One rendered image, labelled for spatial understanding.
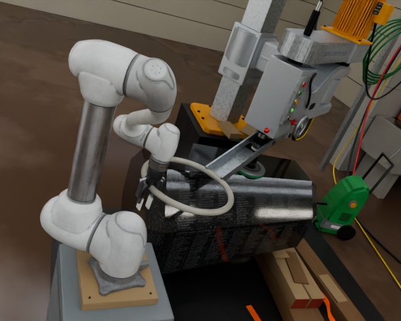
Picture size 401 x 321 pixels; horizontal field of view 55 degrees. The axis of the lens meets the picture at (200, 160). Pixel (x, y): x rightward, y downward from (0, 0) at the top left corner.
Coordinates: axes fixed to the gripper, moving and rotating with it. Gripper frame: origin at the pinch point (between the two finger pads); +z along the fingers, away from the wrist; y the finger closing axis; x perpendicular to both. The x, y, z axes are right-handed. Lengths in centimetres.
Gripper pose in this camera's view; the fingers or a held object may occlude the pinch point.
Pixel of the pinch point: (144, 202)
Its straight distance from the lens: 185.5
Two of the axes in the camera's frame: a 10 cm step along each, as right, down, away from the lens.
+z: -3.5, 8.3, 4.4
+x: -5.6, -5.6, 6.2
